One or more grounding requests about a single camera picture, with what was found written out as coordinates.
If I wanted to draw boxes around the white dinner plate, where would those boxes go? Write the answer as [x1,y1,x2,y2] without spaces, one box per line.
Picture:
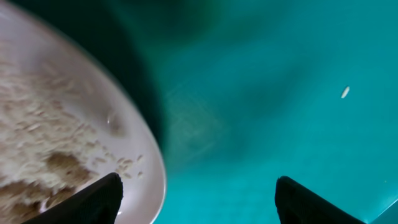
[1,1,167,223]

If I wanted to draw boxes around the scattered rice grains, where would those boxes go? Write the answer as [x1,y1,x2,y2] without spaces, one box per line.
[1,61,132,223]

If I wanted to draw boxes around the teal serving tray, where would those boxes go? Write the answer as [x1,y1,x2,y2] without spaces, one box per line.
[20,0,397,223]

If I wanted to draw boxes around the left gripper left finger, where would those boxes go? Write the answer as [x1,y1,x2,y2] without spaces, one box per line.
[23,172,123,224]

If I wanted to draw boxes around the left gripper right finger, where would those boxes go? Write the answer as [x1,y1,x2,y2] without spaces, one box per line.
[275,176,365,224]

